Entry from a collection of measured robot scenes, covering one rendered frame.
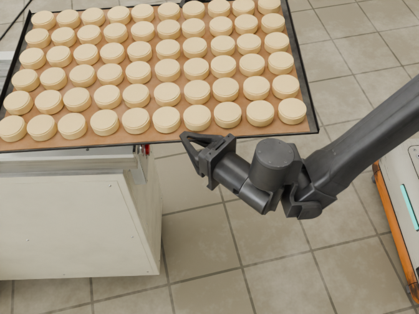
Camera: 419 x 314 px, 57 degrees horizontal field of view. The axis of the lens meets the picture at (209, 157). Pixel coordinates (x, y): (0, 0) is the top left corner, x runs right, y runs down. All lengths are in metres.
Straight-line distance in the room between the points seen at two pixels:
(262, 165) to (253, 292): 1.11
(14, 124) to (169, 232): 1.04
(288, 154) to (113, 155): 0.39
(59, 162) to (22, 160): 0.07
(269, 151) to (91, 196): 0.53
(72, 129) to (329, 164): 0.44
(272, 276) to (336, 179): 1.07
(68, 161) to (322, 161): 0.52
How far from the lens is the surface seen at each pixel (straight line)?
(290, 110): 0.72
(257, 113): 0.71
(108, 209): 1.03
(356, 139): 0.60
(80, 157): 0.85
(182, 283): 1.63
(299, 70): 0.82
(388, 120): 0.59
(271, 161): 0.56
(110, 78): 0.80
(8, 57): 1.10
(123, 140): 0.72
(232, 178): 0.63
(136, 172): 0.96
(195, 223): 1.71
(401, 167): 1.70
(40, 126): 0.77
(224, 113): 0.71
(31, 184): 0.96
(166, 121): 0.70
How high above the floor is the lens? 1.57
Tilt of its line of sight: 57 degrees down
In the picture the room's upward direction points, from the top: straight up
